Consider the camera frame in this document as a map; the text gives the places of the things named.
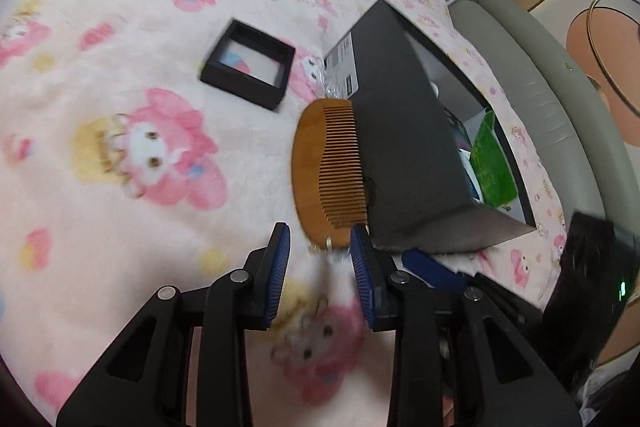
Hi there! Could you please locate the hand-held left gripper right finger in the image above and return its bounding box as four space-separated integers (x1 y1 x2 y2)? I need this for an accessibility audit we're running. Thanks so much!
350 224 583 427

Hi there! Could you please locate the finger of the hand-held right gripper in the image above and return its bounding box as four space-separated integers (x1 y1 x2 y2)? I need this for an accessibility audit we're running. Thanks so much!
400 248 546 325

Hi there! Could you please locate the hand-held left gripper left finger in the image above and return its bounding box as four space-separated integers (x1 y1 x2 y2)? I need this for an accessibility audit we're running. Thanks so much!
56 222 292 427

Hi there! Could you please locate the wooden comb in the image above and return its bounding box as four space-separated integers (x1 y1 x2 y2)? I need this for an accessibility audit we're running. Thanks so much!
291 98 371 253

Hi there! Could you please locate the green snack packet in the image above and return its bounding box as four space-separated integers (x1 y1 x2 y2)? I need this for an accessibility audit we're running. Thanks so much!
470 111 519 208

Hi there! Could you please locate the dark grey shoe box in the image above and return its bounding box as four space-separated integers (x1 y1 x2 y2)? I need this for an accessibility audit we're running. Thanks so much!
322 0 537 255

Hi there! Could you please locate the black square frame case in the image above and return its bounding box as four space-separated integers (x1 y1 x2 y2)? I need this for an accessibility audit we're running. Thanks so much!
200 19 297 111

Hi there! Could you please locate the pale cloth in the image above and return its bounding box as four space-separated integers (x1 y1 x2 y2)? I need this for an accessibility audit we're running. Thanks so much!
575 354 640 427

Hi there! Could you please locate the grey-green padded headboard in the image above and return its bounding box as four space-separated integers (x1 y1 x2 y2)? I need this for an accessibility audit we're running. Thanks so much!
447 0 640 258

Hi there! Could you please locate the round orange wall decor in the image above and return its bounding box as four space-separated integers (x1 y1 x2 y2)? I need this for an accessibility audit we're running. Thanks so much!
566 0 640 120

